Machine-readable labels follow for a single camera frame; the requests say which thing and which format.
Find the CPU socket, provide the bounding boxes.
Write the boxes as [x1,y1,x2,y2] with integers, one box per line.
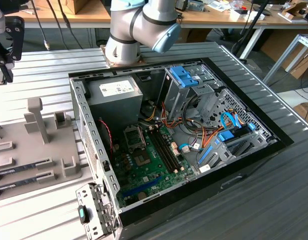
[133,149,152,168]

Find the aluminium profile frame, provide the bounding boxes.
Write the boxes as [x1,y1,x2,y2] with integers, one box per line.
[262,33,308,86]

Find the black case fan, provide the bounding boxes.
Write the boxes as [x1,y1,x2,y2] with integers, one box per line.
[97,117,118,161]

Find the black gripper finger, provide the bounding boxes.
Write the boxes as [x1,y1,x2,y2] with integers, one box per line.
[0,16,25,84]

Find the black open PC case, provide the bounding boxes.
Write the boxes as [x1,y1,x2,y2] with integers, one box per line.
[68,57,295,240]

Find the black RAM slot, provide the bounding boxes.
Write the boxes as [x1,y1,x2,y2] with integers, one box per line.
[148,127,176,175]
[156,125,185,172]
[154,126,182,173]
[151,127,179,174]

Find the red twisted fan wire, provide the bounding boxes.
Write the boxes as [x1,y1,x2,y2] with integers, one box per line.
[97,118,114,158]

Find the large flat cardboard box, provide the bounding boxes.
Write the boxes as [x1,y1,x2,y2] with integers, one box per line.
[260,29,308,80]

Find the blue SATA wire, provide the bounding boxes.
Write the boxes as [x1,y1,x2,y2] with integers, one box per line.
[219,111,243,131]

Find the small cardboard box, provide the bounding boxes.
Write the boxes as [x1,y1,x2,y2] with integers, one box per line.
[293,101,308,120]

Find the orange wire bundle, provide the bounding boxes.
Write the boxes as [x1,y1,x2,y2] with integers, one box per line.
[199,124,226,152]

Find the grey disk bay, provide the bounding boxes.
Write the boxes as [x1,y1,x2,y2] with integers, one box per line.
[193,129,279,176]

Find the grey parts rack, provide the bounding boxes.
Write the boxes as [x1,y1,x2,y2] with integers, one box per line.
[0,96,93,201]

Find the blue expansion slot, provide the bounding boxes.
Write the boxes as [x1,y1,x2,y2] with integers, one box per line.
[121,175,163,199]

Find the long wooden desk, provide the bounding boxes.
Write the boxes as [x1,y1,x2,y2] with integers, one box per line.
[0,0,308,60]

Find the grey cable with plug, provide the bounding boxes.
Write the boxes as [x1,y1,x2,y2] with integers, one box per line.
[31,0,50,51]

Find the green motherboard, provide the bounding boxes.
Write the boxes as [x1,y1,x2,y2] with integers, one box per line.
[111,123,198,209]

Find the dark RAM stick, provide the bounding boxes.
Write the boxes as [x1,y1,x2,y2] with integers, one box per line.
[0,176,41,193]
[0,161,40,176]

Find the grey card retainer bracket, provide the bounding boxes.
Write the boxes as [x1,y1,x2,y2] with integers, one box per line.
[75,182,123,239]

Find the blue disk carrier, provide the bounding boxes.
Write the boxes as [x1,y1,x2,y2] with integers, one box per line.
[196,122,257,166]

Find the thick black case cable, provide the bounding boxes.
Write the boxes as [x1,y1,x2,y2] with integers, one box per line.
[180,94,204,142]

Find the black stand pole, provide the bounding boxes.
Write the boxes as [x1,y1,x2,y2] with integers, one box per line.
[230,0,270,61]

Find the brown cardboard box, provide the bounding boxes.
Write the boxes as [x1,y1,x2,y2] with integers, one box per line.
[65,0,91,15]

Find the metal socket cover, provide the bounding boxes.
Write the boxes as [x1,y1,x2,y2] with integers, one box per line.
[122,124,147,152]

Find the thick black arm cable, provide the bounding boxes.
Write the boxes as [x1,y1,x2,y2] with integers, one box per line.
[56,0,84,50]

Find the yellow red wire bundle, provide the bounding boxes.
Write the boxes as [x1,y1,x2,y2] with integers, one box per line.
[143,101,186,131]

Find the black latch teal button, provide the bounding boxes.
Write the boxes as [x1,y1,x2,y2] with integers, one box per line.
[77,204,92,225]

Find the white paper box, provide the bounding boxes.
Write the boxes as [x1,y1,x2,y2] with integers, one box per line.
[229,8,266,22]

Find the beige board connector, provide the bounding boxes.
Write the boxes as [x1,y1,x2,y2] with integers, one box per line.
[170,141,182,157]

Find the grey power supply unit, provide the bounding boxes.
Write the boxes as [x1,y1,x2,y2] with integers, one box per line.
[86,75,144,142]

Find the blue drive latch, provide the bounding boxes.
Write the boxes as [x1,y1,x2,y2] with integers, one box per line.
[169,65,203,89]

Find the open cardboard box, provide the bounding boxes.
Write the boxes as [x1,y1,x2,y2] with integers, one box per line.
[280,0,308,24]

